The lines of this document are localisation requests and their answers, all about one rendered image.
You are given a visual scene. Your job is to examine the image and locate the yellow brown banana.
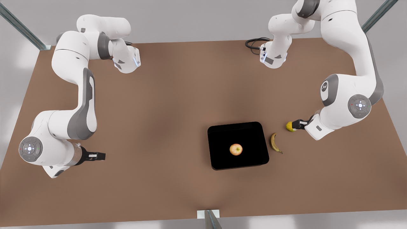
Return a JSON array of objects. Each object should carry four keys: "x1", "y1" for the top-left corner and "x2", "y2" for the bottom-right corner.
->
[{"x1": 271, "y1": 133, "x2": 283, "y2": 154}]

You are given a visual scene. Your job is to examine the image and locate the black square tray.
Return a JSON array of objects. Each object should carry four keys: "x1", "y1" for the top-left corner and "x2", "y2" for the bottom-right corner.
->
[{"x1": 207, "y1": 121, "x2": 270, "y2": 170}]

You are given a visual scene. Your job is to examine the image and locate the silver frame post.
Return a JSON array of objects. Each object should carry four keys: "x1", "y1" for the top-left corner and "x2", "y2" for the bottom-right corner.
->
[
  {"x1": 362, "y1": 0, "x2": 398, "y2": 34},
  {"x1": 197, "y1": 209, "x2": 223, "y2": 229},
  {"x1": 0, "y1": 3, "x2": 51, "y2": 51}
]

